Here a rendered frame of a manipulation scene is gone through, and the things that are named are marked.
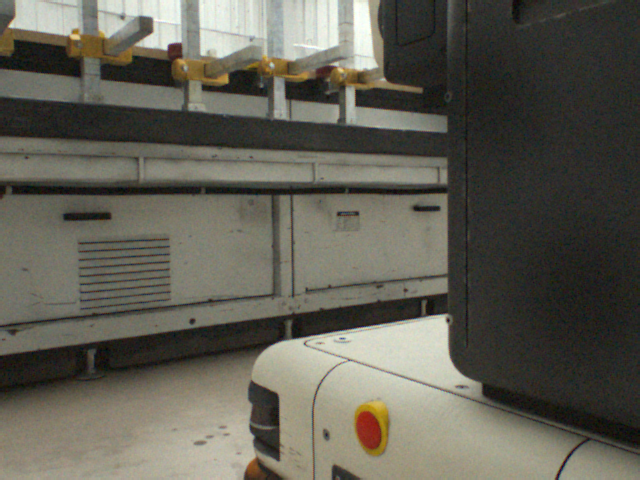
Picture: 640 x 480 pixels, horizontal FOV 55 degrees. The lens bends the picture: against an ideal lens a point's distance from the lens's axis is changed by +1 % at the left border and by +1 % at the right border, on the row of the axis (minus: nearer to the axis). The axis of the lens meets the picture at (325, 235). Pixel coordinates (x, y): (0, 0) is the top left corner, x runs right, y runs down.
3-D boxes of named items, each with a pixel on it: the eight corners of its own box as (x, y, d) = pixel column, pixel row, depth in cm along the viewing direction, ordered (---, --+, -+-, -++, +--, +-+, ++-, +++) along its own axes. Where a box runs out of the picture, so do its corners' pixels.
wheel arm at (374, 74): (422, 72, 168) (421, 56, 168) (413, 70, 166) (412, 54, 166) (328, 96, 204) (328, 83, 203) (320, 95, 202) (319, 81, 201)
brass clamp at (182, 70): (229, 83, 160) (229, 63, 160) (180, 77, 152) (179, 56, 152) (219, 87, 165) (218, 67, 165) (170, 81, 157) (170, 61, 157)
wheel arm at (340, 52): (350, 61, 154) (349, 44, 153) (339, 59, 152) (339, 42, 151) (262, 89, 189) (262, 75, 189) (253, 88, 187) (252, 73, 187)
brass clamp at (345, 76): (376, 87, 189) (375, 71, 189) (341, 83, 181) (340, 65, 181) (363, 90, 194) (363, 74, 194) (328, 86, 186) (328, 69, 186)
